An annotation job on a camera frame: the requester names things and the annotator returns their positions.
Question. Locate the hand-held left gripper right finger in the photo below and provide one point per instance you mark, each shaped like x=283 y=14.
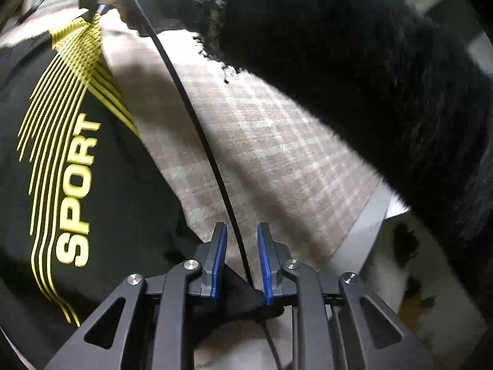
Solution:
x=265 y=262

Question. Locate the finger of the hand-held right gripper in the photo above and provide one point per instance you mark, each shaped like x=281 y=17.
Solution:
x=92 y=4

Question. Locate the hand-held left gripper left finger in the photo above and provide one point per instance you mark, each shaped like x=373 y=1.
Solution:
x=219 y=254

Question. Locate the black shorts with yellow stripes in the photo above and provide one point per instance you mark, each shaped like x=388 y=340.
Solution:
x=134 y=200

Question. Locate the person's right forearm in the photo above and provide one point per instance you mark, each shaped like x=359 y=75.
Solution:
x=346 y=65

